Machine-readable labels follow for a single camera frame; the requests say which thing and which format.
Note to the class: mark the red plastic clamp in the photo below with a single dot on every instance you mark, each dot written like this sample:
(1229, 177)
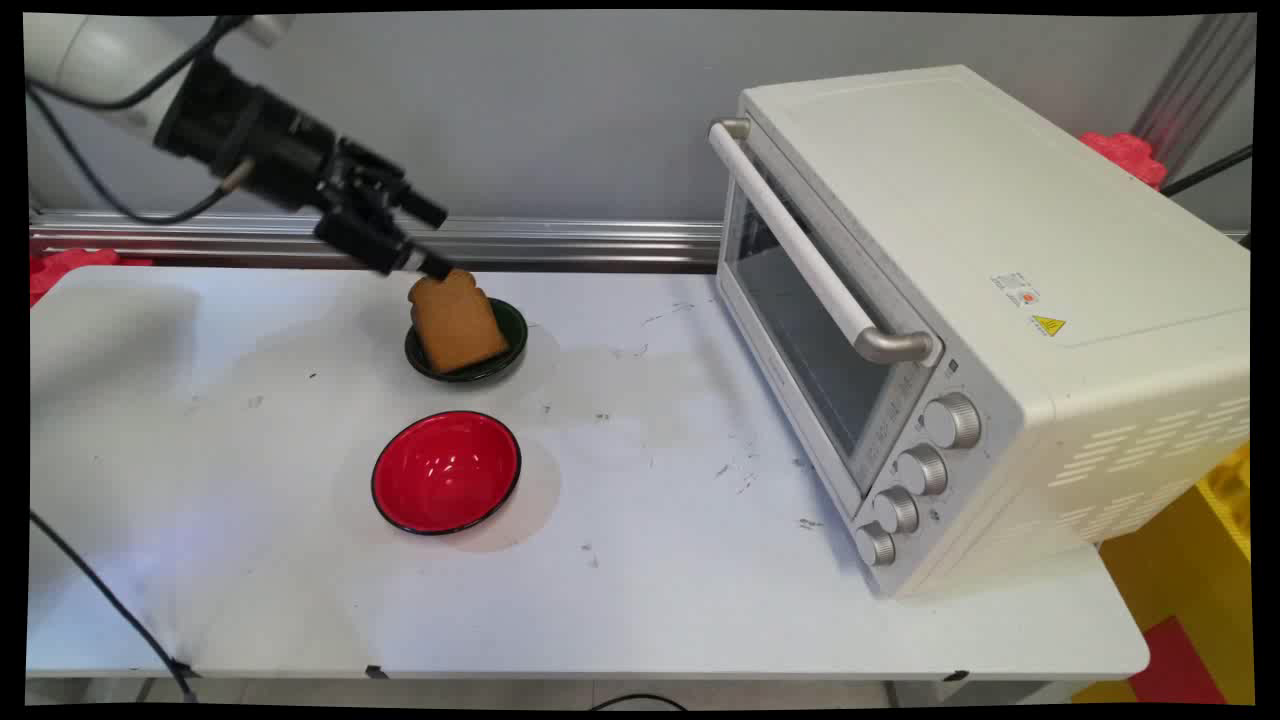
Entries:
(70, 268)
(1125, 155)

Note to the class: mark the red bowl with black rim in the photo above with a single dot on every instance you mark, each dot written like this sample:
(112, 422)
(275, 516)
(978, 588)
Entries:
(445, 472)

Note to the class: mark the brown toast slice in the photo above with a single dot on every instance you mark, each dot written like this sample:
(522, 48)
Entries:
(457, 322)

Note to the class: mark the silver oven knob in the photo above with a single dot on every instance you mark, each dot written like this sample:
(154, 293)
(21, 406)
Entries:
(953, 420)
(922, 470)
(897, 510)
(875, 545)

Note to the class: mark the dark green plate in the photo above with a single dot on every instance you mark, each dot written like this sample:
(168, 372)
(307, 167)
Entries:
(516, 330)

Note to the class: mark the yellow warning sticker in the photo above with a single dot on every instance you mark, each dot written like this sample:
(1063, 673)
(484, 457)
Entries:
(1048, 325)

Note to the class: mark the red floor mat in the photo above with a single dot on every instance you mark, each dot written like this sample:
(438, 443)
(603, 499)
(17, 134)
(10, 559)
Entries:
(1180, 665)

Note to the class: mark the cream toaster oven body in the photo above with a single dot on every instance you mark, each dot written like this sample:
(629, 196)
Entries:
(1000, 200)

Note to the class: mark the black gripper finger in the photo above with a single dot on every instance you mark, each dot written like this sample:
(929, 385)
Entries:
(395, 190)
(375, 242)

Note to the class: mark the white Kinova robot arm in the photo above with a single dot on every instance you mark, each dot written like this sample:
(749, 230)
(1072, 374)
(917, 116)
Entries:
(90, 55)

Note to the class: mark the aluminium rail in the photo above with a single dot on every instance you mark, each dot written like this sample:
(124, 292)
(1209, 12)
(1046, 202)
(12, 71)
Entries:
(560, 240)

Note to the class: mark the aluminium frame post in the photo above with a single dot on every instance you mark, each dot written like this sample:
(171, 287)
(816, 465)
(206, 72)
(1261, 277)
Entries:
(1195, 85)

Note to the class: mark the yellow floor mat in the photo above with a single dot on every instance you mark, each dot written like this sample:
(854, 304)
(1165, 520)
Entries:
(1180, 570)

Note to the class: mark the yellow perforated crate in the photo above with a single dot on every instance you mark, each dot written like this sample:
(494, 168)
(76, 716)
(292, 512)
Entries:
(1232, 495)

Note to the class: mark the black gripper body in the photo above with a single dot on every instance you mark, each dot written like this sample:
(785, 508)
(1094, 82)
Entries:
(250, 130)

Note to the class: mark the white label sticker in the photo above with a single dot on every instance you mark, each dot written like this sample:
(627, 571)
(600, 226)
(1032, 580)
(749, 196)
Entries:
(1015, 288)

